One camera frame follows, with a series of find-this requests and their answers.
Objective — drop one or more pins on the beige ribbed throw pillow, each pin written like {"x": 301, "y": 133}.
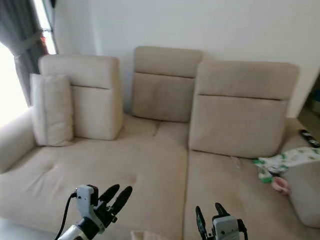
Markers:
{"x": 52, "y": 110}

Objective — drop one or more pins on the small pink object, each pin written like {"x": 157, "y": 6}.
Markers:
{"x": 281, "y": 185}

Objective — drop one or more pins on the white green patterned cloth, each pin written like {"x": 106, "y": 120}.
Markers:
{"x": 282, "y": 161}

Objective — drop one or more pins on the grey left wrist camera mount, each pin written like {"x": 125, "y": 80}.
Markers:
{"x": 86, "y": 201}

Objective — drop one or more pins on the bright window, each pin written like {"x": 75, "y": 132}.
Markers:
{"x": 7, "y": 85}

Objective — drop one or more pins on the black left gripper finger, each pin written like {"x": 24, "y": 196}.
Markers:
{"x": 109, "y": 192}
{"x": 122, "y": 201}

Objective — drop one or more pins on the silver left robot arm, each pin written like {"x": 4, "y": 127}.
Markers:
{"x": 77, "y": 233}

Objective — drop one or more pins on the beige fabric sofa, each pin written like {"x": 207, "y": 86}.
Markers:
{"x": 160, "y": 167}

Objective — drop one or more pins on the black remote control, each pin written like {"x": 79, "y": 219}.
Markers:
{"x": 310, "y": 138}

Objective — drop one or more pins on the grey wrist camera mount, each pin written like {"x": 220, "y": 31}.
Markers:
{"x": 86, "y": 201}
{"x": 226, "y": 229}

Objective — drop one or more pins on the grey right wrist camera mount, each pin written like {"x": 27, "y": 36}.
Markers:
{"x": 226, "y": 229}

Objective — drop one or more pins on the beige sofa backrest cushion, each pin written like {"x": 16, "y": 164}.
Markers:
{"x": 97, "y": 102}
{"x": 242, "y": 117}
{"x": 166, "y": 87}

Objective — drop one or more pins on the dark grey curtain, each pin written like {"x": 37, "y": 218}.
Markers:
{"x": 20, "y": 30}

